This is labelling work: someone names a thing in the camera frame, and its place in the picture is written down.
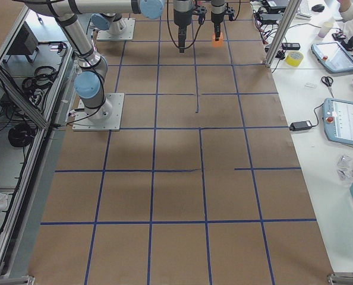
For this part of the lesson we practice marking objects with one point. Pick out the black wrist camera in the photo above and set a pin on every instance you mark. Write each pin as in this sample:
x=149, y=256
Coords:
x=200, y=11
x=230, y=13

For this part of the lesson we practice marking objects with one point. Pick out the orange foam cube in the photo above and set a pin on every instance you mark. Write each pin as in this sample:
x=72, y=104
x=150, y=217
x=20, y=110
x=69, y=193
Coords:
x=217, y=41

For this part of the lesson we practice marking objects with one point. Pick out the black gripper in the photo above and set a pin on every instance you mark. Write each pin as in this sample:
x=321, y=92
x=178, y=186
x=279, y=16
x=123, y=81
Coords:
x=217, y=15
x=180, y=16

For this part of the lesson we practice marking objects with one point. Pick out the far teach pendant tablet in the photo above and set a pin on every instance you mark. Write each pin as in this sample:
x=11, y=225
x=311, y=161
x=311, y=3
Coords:
x=333, y=56

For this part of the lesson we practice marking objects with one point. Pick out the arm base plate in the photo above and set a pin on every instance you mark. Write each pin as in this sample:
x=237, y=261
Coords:
x=121, y=30
x=108, y=117

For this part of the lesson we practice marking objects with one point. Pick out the aluminium frame post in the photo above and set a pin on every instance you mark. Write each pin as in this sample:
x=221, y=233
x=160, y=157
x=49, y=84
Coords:
x=287, y=18

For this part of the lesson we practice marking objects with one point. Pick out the black power adapter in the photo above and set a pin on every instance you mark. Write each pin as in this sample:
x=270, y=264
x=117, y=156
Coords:
x=300, y=126

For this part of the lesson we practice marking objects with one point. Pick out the teach pendant tablet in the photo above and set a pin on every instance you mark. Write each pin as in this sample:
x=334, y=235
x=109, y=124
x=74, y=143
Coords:
x=338, y=120
x=333, y=56

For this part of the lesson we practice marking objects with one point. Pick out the black handled scissors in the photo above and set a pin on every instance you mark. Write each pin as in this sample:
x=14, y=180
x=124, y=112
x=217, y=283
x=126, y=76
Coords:
x=328, y=81

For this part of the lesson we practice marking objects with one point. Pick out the yellow tape roll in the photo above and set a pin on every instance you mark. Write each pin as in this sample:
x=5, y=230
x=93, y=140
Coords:
x=294, y=58

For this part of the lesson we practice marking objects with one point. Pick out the near teach pendant tablet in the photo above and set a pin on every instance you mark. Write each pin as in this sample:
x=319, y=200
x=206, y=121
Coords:
x=338, y=120

